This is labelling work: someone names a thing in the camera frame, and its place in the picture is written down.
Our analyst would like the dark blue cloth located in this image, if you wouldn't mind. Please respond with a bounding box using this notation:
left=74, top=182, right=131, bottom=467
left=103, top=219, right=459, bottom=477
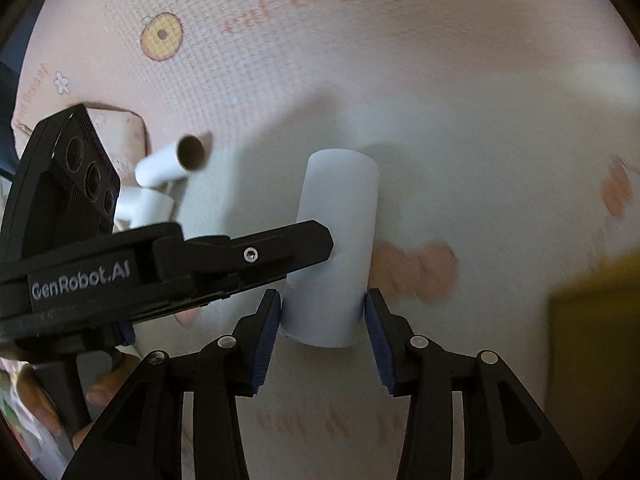
left=0, top=35, right=26, bottom=181

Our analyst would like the brown cardboard box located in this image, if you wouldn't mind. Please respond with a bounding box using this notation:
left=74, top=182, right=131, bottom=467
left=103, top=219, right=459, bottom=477
left=547, top=254, right=640, bottom=413

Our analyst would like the person's left hand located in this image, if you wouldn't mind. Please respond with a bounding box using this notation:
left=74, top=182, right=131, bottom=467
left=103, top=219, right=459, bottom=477
left=15, top=352, right=143, bottom=453

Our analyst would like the small white paper tube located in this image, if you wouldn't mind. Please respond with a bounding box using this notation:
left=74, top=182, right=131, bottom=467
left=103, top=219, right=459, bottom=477
left=135, top=135, right=206, bottom=189
left=114, top=187, right=176, bottom=232

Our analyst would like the pink printed mat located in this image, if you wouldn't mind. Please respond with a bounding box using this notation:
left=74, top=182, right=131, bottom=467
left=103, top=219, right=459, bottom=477
left=10, top=0, right=640, bottom=480

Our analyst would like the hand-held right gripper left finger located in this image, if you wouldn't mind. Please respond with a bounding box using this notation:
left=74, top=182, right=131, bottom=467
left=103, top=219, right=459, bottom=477
left=62, top=289, right=283, bottom=480

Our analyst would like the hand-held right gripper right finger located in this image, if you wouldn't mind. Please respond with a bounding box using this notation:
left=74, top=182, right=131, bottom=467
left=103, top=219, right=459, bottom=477
left=364, top=288, right=583, bottom=480

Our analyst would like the white paper roll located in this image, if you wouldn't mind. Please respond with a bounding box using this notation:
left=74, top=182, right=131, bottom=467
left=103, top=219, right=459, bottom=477
left=279, top=148, right=380, bottom=349

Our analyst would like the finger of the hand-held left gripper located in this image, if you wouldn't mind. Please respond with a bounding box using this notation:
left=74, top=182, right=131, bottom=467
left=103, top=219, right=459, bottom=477
left=150, top=219, right=335, bottom=313

